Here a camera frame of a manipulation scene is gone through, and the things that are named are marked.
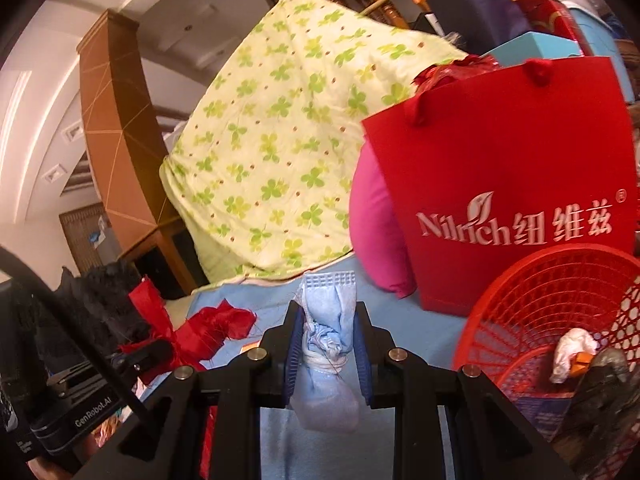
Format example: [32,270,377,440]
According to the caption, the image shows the blue plastic bag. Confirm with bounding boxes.
[290,270,361,433]

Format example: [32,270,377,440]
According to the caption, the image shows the dark wooden cabinet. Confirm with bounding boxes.
[120,225,211,301]

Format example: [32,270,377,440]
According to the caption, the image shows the white tissue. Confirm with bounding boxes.
[549,328,600,385]

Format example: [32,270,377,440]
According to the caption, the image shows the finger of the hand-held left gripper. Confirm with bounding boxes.
[112,339,171,368]

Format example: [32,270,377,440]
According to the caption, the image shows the pink pillow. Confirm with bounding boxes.
[348,142,418,301]

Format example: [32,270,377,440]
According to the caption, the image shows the light blue box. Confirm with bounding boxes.
[482,30,586,68]

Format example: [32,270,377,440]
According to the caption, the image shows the green clover print blanket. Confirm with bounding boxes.
[160,0,471,281]

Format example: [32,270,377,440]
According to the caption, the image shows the light blue plastic bin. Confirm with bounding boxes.
[565,2,631,101]

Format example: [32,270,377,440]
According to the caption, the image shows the brown wooden pillar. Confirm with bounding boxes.
[76,8,173,261]

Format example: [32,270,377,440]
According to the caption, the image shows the red patterned box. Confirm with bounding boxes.
[505,0,591,56]

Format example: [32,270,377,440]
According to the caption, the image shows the blue towel blanket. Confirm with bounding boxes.
[187,255,476,480]

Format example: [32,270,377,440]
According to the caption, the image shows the red paper shopping bag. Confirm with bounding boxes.
[361,56,640,317]

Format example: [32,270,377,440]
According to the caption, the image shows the black jacket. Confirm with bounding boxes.
[52,260,153,361]

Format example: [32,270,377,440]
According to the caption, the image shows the red plastic basket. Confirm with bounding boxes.
[452,244,640,480]

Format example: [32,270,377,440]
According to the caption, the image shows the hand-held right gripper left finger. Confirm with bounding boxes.
[75,300,307,480]

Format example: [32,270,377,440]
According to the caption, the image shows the dark blue hanging garment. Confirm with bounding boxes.
[422,0,531,53]

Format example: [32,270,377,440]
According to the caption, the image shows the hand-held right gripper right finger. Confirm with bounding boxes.
[352,302,576,480]

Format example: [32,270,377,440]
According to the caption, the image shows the large red plastic bag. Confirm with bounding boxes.
[412,55,501,96]

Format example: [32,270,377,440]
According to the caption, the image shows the brown wooden door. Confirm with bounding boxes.
[59,204,108,276]

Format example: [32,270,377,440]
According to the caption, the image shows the red ribbon bow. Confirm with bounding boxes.
[117,277,258,480]

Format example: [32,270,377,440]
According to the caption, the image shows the dark grey plastic bag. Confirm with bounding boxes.
[550,347,633,461]

